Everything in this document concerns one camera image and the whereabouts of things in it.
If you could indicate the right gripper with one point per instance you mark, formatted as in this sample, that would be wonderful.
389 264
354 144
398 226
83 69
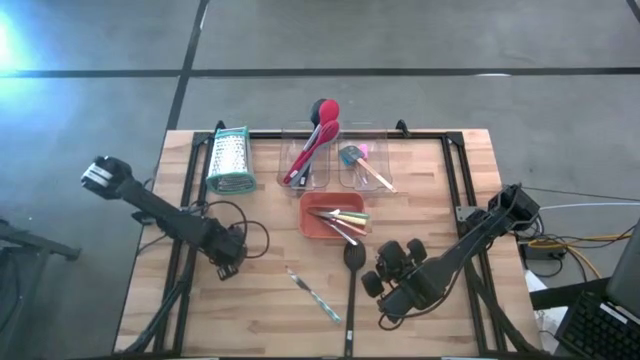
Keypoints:
395 265

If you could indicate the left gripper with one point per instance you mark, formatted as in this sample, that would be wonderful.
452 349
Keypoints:
231 247

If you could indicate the all-steel utensil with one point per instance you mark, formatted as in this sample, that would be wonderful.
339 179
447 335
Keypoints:
350 239

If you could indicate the grey silicone spoon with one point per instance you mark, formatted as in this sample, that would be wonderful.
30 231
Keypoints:
299 180

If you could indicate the blue mini spatula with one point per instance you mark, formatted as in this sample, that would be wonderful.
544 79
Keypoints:
343 160

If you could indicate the red slotted spoon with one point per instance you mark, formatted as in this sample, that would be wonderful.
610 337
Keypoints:
327 132

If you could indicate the red spoon with steel neck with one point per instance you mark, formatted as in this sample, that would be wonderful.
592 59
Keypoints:
330 111

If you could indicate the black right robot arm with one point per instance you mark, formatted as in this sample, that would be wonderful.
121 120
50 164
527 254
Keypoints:
450 260

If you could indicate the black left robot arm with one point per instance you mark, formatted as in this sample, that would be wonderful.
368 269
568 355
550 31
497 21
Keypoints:
165 220

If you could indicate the black slotted spoon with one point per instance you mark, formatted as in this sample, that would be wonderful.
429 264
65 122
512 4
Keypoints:
354 257

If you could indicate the orange plastic bin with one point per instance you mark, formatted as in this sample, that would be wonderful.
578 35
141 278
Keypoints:
306 225

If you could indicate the teal-framed steel box grater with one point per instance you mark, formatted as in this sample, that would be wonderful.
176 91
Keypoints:
231 160

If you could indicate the clear plastic bin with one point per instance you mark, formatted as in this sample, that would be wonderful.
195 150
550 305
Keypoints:
382 150
320 175

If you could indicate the pink mini spatula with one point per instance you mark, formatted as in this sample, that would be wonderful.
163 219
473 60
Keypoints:
364 150

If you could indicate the black clamp knob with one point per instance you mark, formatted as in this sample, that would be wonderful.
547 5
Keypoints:
401 126
219 126

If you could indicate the black power brick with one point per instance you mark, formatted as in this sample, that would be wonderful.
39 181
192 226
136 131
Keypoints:
537 251

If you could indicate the white paper sheet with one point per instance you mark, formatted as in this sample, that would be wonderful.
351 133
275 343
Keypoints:
547 325

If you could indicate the black stand legs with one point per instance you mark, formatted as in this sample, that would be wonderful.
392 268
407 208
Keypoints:
40 245

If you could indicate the grey laptop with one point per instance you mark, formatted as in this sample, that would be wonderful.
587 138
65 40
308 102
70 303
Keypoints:
600 330

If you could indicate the grey metal bracket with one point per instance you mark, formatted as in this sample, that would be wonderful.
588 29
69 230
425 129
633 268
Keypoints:
465 212

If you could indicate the black metal table frame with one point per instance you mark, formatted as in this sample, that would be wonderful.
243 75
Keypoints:
425 135

